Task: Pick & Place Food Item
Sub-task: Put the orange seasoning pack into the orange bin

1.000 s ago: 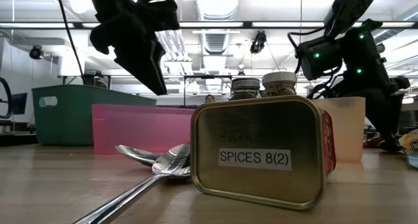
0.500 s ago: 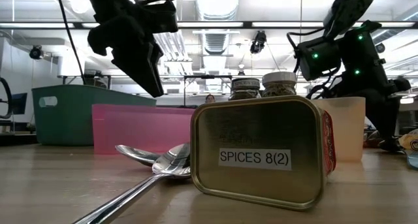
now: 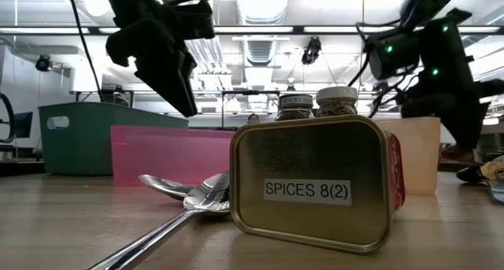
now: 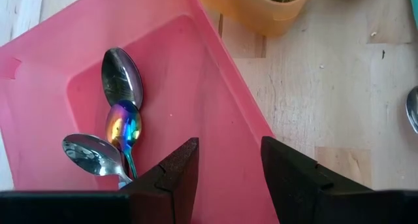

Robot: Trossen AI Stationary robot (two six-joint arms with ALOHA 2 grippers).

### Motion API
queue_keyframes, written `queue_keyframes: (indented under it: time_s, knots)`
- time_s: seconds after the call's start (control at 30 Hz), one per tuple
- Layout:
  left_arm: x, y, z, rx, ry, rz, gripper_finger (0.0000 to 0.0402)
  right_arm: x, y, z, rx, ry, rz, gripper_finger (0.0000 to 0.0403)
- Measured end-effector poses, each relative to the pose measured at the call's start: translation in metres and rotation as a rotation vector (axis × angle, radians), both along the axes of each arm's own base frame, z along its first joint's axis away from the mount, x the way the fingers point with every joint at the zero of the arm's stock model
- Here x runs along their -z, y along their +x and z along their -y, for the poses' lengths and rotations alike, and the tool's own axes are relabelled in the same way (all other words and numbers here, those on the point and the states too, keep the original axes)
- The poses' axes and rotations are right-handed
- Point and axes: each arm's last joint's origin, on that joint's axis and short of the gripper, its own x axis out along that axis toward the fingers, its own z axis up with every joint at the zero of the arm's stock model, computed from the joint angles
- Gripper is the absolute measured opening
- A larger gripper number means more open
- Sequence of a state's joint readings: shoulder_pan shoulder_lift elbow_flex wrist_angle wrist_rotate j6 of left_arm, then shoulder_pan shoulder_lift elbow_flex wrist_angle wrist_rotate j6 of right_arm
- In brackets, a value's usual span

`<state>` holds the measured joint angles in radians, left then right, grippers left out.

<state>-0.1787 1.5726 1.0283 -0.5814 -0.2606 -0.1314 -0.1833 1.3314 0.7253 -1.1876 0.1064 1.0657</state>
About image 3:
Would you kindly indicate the spice jar with labelled lid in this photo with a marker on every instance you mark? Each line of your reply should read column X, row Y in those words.
column 295, row 104

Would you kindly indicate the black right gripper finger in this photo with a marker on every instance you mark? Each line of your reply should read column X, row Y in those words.
column 456, row 132
column 474, row 128

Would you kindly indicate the yellow ramen packet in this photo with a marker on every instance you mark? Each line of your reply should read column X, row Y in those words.
column 494, row 169

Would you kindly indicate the small silver spoon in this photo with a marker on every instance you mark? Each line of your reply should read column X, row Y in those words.
column 165, row 186

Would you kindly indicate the black computer monitor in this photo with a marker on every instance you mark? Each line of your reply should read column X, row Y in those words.
column 24, row 124

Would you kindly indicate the white lid spice jar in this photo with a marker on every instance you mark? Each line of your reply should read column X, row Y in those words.
column 336, row 100

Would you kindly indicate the black distant frame stand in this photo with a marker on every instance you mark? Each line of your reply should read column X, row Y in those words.
column 222, row 108

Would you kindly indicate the black ceiling spotlight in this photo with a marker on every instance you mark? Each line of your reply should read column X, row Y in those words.
column 43, row 63
column 311, row 51

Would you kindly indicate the pink plastic bin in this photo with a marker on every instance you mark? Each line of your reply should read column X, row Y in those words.
column 169, row 156

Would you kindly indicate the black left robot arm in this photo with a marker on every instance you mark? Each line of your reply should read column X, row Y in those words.
column 130, row 2

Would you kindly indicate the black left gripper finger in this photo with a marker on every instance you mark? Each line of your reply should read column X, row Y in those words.
column 190, row 85
column 165, row 77

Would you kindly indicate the large silver spoon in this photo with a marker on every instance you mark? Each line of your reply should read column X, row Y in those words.
column 204, row 201

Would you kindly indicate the gold red spice tin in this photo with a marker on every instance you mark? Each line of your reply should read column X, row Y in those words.
column 315, row 156

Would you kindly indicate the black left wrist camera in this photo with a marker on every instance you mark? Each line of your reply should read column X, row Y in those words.
column 195, row 20

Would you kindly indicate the orange translucent plastic bin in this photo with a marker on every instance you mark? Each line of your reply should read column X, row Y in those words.
column 421, row 156

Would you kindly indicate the teal plastic bin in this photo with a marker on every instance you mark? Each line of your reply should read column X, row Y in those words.
column 98, row 144

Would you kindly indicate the black round utensil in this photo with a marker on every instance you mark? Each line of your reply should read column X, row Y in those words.
column 470, row 174

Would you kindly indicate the person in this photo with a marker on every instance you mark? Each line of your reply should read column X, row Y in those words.
column 253, row 119

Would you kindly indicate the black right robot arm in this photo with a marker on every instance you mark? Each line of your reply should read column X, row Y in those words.
column 445, row 53

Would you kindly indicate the light blue plastic bowl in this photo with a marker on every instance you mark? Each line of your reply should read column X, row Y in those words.
column 498, row 191

